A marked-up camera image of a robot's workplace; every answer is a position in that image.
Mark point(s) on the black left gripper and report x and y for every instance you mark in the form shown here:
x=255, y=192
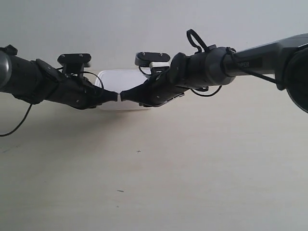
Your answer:
x=68, y=86

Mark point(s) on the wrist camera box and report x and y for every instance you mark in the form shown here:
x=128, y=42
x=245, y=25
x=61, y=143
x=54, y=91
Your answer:
x=74, y=63
x=143, y=59

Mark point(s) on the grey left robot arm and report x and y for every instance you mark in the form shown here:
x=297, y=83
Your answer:
x=36, y=81

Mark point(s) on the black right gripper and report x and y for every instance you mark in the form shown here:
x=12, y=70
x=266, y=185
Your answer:
x=165, y=82

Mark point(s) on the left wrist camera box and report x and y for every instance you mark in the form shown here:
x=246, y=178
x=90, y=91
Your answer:
x=74, y=63

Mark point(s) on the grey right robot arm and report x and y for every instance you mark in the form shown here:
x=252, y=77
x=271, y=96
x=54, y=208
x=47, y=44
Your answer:
x=283, y=63

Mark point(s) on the white lidded plastic container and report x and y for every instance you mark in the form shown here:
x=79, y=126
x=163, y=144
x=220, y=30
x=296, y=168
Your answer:
x=119, y=80

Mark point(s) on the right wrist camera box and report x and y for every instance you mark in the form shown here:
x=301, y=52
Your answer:
x=143, y=59

